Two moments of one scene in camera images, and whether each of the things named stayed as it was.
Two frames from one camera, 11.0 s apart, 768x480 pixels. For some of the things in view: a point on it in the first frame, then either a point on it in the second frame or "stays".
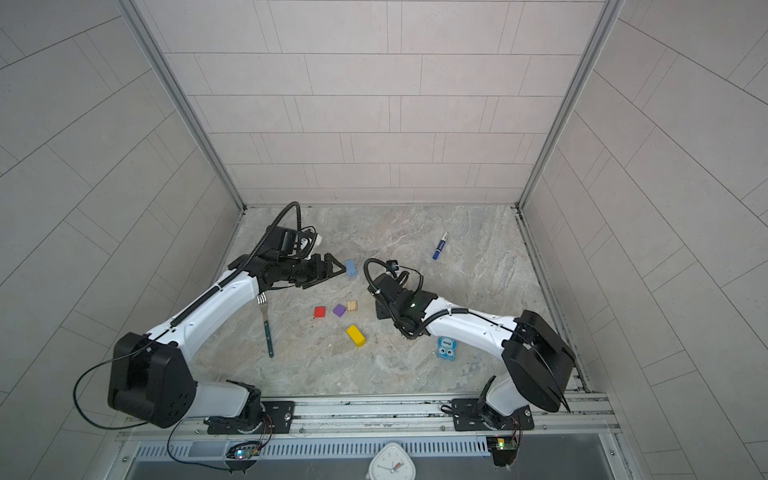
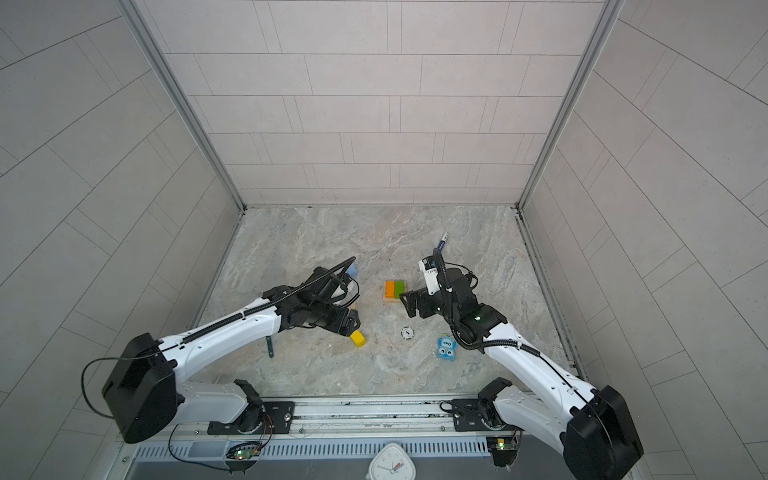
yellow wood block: [356, 336] stays
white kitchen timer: [392, 462] stays
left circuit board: [243, 452] stays
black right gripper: [379, 309] → [423, 297]
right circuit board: [504, 449] stays
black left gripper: [325, 269] → [339, 326]
